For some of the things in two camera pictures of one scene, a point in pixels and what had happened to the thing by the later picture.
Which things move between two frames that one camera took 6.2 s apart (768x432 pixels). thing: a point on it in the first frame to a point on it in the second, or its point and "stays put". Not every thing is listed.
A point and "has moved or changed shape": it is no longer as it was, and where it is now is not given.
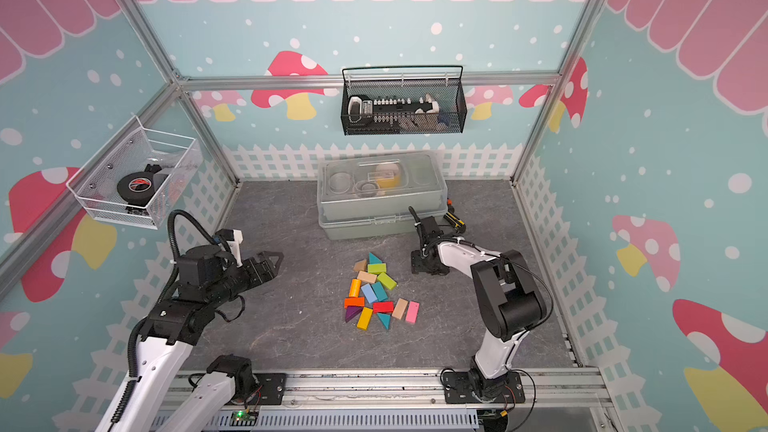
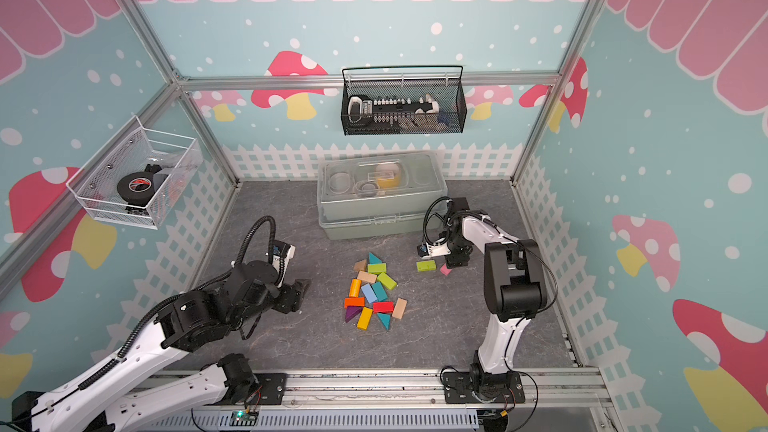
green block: [388, 281] stays put
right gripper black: [416, 264] to [456, 261]
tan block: [400, 308] stays put
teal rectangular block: [380, 291] stays put
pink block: [412, 312] has moved or changed shape
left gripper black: [251, 266] to [292, 296]
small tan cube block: [360, 265] stays put
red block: [386, 307] stays put
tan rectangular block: [367, 277] stays put
